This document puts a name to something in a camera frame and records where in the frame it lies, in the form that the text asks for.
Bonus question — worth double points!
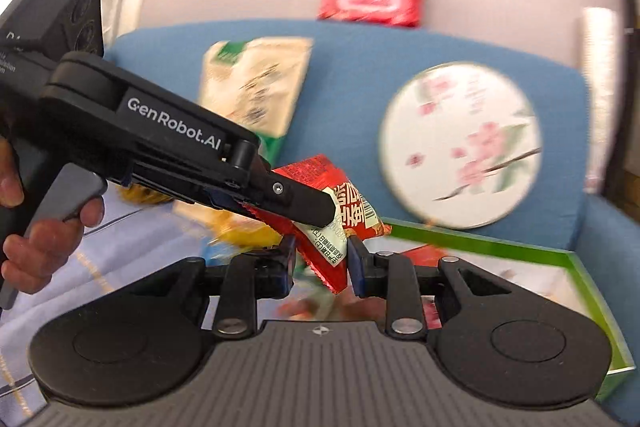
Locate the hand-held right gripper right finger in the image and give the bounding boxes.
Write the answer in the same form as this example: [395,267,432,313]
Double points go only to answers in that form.
[347,234,513,339]

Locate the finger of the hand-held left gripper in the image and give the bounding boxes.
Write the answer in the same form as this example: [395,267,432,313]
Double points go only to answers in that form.
[247,152,337,229]

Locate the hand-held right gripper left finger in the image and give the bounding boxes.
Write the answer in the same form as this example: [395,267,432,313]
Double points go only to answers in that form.
[125,238,297,340]

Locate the red snack packet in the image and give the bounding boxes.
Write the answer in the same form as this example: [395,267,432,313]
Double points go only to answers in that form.
[245,154,393,295]

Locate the green cardboard box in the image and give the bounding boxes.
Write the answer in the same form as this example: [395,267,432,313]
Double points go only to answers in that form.
[380,217,636,403]

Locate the person's left hand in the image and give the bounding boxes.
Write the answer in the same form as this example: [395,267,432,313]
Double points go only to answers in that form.
[0,142,107,295]

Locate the clear yellow candy packet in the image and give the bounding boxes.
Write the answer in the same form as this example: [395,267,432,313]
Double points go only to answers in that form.
[200,204,297,255]

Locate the small red candy packet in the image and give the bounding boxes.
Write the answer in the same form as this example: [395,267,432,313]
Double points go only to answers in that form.
[400,244,448,269]

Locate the large kraft paper grain bag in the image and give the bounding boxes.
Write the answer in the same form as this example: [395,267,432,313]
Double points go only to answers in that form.
[197,37,315,162]

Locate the blue sofa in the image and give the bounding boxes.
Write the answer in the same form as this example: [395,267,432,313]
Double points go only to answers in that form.
[102,19,640,258]

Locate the light blue striped blanket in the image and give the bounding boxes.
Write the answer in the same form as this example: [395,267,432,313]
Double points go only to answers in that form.
[0,192,301,413]

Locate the round floral fan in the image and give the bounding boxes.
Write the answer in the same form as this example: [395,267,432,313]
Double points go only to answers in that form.
[378,62,543,229]

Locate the white plastic roll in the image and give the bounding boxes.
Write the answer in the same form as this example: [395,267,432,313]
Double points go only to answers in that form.
[580,7,621,195]

